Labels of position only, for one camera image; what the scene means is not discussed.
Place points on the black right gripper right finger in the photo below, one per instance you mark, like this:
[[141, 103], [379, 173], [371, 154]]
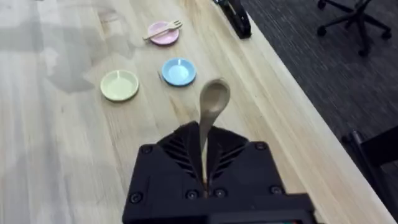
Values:
[[242, 168]]

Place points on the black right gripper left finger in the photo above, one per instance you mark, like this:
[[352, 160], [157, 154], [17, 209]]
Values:
[[164, 177]]

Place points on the wooden spoon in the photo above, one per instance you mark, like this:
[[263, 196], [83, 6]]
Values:
[[214, 98]]

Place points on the pale yellow plate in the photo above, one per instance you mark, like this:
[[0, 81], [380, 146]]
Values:
[[119, 85]]

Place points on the blue plate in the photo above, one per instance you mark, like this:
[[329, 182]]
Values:
[[178, 71]]

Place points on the pink plate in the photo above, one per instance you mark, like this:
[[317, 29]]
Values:
[[164, 36]]

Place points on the wooden fork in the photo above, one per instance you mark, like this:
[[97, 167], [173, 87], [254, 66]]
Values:
[[164, 29]]

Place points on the black office chair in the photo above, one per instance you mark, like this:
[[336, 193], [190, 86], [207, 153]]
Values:
[[357, 18]]

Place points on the black furniture frame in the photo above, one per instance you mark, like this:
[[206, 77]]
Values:
[[376, 155]]

